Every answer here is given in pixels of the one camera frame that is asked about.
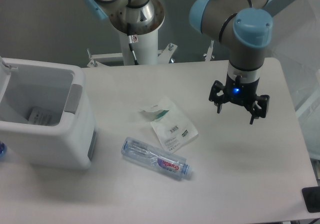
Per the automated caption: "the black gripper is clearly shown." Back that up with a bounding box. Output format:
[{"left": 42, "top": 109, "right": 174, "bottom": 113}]
[{"left": 209, "top": 75, "right": 270, "bottom": 125}]

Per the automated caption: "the white medical wrapper package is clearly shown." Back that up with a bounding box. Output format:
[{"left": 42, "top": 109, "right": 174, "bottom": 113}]
[{"left": 137, "top": 96, "right": 198, "bottom": 153}]

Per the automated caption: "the clear plastic water bottle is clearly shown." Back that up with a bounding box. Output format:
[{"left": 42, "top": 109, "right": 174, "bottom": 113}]
[{"left": 121, "top": 137, "right": 193, "bottom": 180}]

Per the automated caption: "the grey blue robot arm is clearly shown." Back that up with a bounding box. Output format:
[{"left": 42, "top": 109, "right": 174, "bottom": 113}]
[{"left": 83, "top": 0, "right": 273, "bottom": 120}]

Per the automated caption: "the white trash can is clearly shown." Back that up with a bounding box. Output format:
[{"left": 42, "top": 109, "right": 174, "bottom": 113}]
[{"left": 0, "top": 58, "right": 98, "bottom": 170}]

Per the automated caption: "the plastic covered equipment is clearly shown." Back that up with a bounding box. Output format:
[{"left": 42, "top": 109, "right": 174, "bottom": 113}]
[{"left": 268, "top": 0, "right": 320, "bottom": 159}]

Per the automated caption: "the black device at edge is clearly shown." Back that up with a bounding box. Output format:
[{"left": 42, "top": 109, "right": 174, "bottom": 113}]
[{"left": 302, "top": 186, "right": 320, "bottom": 213}]

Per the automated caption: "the small packet in bin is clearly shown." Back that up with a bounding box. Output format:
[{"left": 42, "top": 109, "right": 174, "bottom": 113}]
[{"left": 28, "top": 107, "right": 54, "bottom": 126}]

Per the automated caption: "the blue bottle cap at edge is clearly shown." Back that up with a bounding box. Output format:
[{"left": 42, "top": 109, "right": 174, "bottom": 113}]
[{"left": 0, "top": 141, "right": 7, "bottom": 159}]

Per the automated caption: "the white pedestal foot frame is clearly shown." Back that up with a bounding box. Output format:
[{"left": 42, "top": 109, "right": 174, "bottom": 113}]
[{"left": 87, "top": 40, "right": 215, "bottom": 68}]

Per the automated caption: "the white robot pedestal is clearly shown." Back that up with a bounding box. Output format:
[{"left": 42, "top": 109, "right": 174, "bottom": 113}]
[{"left": 118, "top": 30, "right": 158, "bottom": 66}]

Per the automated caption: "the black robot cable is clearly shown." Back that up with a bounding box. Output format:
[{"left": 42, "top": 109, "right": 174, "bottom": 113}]
[{"left": 126, "top": 23, "right": 140, "bottom": 66}]

